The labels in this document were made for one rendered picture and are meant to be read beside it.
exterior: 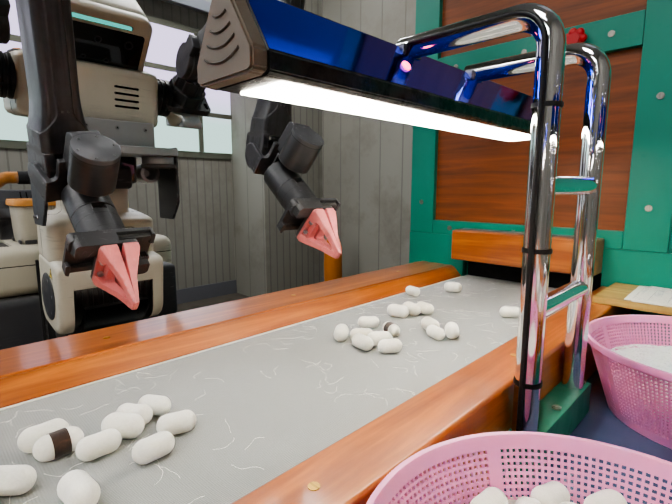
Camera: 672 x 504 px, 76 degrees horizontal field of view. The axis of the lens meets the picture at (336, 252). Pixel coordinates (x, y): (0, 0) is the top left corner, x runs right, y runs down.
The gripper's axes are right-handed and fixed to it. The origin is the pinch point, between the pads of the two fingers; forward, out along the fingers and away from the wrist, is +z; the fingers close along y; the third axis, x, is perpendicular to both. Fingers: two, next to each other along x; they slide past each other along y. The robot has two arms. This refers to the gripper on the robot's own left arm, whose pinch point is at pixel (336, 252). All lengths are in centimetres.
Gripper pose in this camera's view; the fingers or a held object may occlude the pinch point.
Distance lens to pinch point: 68.5
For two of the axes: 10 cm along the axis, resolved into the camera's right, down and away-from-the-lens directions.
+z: 5.3, 7.2, -4.4
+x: -4.7, 6.8, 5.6
